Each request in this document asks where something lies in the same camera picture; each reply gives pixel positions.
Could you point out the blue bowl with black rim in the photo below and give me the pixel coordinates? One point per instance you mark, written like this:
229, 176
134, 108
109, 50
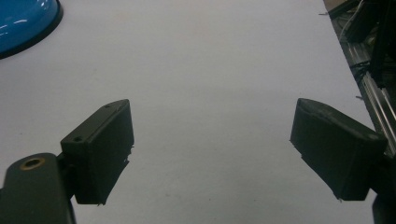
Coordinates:
23, 21

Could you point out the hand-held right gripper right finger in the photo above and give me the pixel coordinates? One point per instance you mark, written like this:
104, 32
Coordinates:
333, 149

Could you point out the aluminium frame rail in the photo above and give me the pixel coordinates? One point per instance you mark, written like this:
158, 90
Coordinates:
370, 81

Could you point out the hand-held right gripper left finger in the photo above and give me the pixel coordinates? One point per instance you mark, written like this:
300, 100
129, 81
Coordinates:
99, 149

